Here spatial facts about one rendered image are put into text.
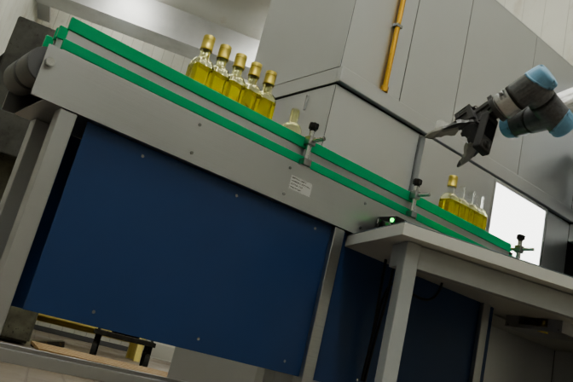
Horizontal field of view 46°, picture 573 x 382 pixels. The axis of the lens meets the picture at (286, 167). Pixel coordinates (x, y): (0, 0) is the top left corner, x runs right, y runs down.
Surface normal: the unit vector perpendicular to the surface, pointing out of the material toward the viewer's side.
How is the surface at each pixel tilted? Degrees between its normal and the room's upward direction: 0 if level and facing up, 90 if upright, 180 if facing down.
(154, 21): 90
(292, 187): 90
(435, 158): 90
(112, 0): 90
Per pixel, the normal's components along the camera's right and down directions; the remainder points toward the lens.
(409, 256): 0.34, -0.19
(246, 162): 0.62, -0.08
